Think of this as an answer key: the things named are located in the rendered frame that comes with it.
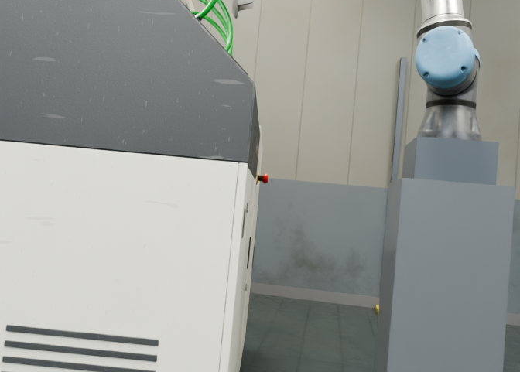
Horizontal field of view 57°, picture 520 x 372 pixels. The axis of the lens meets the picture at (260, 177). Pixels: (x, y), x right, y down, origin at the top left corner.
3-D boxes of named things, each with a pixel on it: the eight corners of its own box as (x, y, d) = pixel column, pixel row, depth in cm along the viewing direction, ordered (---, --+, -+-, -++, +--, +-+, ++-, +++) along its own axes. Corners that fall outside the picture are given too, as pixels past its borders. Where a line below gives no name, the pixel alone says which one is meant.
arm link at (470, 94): (478, 109, 120) (482, 56, 121) (475, 97, 109) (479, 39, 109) (429, 110, 126) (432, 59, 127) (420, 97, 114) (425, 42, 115)
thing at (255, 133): (248, 165, 98) (255, 88, 99) (227, 162, 98) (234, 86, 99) (255, 179, 160) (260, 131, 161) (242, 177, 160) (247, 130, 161)
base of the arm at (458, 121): (470, 149, 124) (473, 112, 124) (490, 141, 109) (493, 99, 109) (411, 145, 126) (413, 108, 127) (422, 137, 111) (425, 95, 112)
